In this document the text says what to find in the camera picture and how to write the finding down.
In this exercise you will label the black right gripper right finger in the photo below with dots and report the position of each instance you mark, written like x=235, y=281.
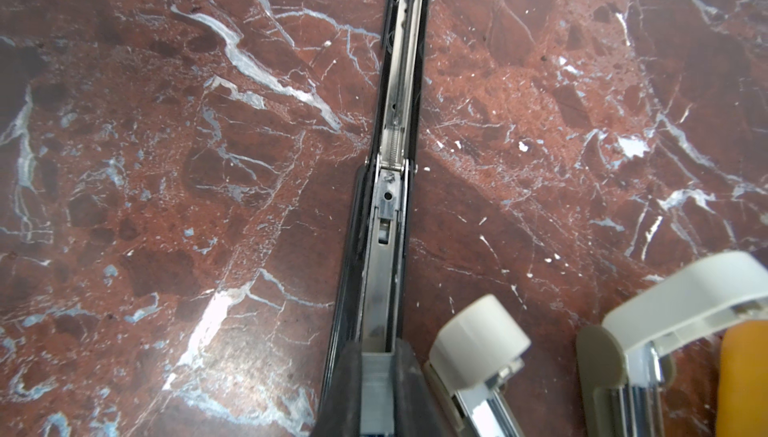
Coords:
x=416, y=412

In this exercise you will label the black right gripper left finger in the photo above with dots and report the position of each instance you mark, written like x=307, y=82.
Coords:
x=340, y=413

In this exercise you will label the beige stapler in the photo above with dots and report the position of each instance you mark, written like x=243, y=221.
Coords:
x=475, y=353
x=625, y=362

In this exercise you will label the yellow plastic tray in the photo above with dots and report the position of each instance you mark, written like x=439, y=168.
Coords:
x=742, y=387

